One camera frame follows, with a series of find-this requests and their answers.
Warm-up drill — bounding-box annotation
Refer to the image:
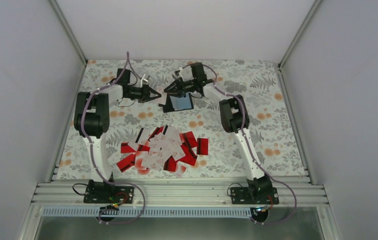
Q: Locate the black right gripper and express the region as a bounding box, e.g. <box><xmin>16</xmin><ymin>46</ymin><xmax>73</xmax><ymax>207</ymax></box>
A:
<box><xmin>165</xmin><ymin>77</ymin><xmax>198</xmax><ymax>98</ymax></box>

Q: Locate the black card holder wallet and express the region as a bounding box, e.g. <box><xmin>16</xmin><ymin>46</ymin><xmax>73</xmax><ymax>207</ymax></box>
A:
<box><xmin>158</xmin><ymin>93</ymin><xmax>194</xmax><ymax>113</ymax></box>

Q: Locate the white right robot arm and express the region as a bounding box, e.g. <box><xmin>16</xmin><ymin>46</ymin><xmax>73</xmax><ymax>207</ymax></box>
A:
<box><xmin>164</xmin><ymin>62</ymin><xmax>274</xmax><ymax>204</ymax></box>

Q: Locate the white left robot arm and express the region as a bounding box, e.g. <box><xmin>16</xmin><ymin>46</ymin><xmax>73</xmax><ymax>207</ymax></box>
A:
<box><xmin>73</xmin><ymin>68</ymin><xmax>162</xmax><ymax>203</ymax></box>

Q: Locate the white floral card centre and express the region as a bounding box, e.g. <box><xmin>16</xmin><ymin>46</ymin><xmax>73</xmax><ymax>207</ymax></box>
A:
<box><xmin>148</xmin><ymin>132</ymin><xmax>184</xmax><ymax>157</ymax></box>

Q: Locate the red card centre right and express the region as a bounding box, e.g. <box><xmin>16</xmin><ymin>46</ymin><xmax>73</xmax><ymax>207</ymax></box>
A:
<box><xmin>181</xmin><ymin>131</ymin><xmax>198</xmax><ymax>149</ymax></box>

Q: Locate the red card far right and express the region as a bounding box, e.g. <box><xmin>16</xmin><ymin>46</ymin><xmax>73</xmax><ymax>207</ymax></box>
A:
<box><xmin>196</xmin><ymin>137</ymin><xmax>209</xmax><ymax>156</ymax></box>

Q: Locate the red card lower right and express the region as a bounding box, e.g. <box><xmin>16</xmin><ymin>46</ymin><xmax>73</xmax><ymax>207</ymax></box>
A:
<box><xmin>178</xmin><ymin>149</ymin><xmax>198</xmax><ymax>166</ymax></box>

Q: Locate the floral patterned table mat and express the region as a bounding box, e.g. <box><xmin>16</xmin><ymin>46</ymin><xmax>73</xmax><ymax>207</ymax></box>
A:
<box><xmin>56</xmin><ymin>59</ymin><xmax>305</xmax><ymax>180</ymax></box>

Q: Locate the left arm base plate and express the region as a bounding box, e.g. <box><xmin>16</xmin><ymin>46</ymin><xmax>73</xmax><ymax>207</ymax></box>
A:
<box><xmin>83</xmin><ymin>185</ymin><xmax>135</xmax><ymax>204</ymax></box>

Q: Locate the slotted cable duct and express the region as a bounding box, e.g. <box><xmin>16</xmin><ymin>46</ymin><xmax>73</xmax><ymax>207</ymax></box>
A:
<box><xmin>41</xmin><ymin>206</ymin><xmax>252</xmax><ymax>219</ymax></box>

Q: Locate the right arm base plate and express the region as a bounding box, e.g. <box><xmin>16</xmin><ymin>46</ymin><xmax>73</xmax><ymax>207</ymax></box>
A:
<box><xmin>228</xmin><ymin>187</ymin><xmax>280</xmax><ymax>205</ymax></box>

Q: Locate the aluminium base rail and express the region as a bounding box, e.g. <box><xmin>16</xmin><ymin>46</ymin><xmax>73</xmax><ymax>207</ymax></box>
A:
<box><xmin>31</xmin><ymin>177</ymin><xmax>329</xmax><ymax>207</ymax></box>

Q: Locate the aluminium frame post right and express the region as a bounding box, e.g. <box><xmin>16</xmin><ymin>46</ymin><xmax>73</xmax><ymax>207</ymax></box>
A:
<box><xmin>277</xmin><ymin>0</ymin><xmax>322</xmax><ymax>69</ymax></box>

